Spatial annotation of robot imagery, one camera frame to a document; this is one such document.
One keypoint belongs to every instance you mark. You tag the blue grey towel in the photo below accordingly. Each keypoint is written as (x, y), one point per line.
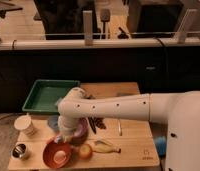
(58, 139)

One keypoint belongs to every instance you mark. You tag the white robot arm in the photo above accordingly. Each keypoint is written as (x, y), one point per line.
(179, 111)

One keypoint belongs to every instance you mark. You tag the red yellow apple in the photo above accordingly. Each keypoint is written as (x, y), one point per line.
(85, 151)

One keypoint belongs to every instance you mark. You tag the dark grey sponge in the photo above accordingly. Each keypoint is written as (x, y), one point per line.
(123, 94)

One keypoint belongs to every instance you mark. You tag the banana peel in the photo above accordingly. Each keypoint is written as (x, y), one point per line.
(104, 146)

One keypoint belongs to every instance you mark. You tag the orange spatula handle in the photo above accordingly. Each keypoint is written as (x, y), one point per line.
(50, 140)

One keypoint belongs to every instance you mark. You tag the white paper cup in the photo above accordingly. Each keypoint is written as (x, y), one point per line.
(25, 125)

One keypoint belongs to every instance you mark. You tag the blue box on floor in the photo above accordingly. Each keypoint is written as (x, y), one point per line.
(160, 143)

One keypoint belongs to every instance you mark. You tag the black spoon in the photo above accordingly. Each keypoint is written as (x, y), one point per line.
(92, 125)

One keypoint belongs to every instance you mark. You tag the red orange bowl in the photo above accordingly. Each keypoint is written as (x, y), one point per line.
(56, 155)

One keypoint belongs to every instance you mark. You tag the purple plastic bowl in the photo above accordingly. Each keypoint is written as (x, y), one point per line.
(81, 132)

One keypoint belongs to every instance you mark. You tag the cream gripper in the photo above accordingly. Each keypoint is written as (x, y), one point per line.
(67, 136)

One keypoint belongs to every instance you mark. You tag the green plastic tray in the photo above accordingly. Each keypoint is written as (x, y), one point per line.
(44, 95)

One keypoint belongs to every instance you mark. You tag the small blue cup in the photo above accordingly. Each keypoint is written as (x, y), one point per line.
(53, 123)

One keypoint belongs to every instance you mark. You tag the small metal cup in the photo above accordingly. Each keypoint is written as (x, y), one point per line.
(20, 151)

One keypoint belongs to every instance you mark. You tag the brown dried chili cluster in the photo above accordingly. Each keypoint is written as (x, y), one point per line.
(99, 123)

